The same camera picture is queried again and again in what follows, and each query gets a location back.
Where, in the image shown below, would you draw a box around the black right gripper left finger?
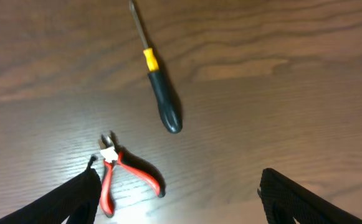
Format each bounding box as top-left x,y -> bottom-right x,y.
0,156 -> 102,224

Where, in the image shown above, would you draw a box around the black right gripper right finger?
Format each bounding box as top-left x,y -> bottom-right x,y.
257,168 -> 362,224

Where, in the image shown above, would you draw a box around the red handled pliers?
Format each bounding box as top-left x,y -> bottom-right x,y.
100,131 -> 166,218

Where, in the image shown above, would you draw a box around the black yellow screwdriver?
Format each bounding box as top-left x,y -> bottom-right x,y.
129,0 -> 183,134

